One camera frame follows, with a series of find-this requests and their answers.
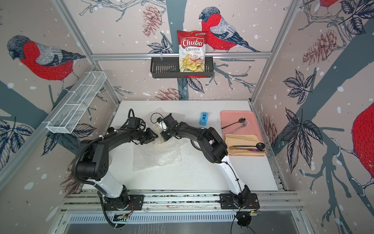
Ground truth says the clear bubble wrap sheet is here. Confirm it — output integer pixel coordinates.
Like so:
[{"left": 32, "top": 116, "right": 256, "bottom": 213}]
[{"left": 132, "top": 107, "right": 189, "bottom": 172}]

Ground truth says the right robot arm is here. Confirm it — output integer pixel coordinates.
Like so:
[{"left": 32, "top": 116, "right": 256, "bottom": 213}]
[{"left": 157, "top": 114, "right": 258, "bottom": 209}]

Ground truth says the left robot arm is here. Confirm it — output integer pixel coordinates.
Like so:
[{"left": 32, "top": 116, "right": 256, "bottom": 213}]
[{"left": 72, "top": 128, "right": 158, "bottom": 207}]

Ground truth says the white plate dark rim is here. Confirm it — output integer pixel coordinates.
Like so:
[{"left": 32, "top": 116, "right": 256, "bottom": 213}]
[{"left": 191, "top": 139, "right": 202, "bottom": 151}]

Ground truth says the blue tape dispenser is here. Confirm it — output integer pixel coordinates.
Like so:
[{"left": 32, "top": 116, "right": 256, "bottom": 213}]
[{"left": 199, "top": 112, "right": 208, "bottom": 126}]

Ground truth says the pink tray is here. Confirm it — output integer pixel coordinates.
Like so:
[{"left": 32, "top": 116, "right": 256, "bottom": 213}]
[{"left": 220, "top": 110, "right": 263, "bottom": 140}]

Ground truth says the black spoon on tray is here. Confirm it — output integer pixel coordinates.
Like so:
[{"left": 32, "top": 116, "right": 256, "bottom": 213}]
[{"left": 221, "top": 118, "right": 246, "bottom": 129}]

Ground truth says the silver fork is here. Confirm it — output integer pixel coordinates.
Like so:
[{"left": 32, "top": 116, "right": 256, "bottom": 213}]
[{"left": 230, "top": 121, "right": 249, "bottom": 134}]

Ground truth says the Chuba cassava chips bag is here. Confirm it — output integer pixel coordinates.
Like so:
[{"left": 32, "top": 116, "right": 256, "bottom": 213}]
[{"left": 177, "top": 30, "right": 207, "bottom": 74}]

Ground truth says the black ladle spoon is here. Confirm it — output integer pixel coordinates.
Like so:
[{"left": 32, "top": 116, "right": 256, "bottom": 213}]
[{"left": 231, "top": 142, "right": 266, "bottom": 151}]

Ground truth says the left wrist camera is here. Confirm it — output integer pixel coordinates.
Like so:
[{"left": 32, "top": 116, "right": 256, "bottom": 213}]
[{"left": 127, "top": 117, "right": 146, "bottom": 129}]

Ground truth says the black wire basket shelf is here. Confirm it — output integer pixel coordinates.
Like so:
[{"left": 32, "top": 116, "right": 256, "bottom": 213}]
[{"left": 150, "top": 57, "right": 214, "bottom": 79}]

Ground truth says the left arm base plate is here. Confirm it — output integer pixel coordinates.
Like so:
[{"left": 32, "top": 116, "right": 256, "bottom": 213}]
[{"left": 103, "top": 195, "right": 145, "bottom": 211}]

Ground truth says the white mesh wall shelf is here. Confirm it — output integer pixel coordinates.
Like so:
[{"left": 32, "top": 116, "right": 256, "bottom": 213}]
[{"left": 46, "top": 71, "right": 107, "bottom": 134}]

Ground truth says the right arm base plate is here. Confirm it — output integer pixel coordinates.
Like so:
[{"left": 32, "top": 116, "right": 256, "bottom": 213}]
[{"left": 218, "top": 193, "right": 260, "bottom": 210}]

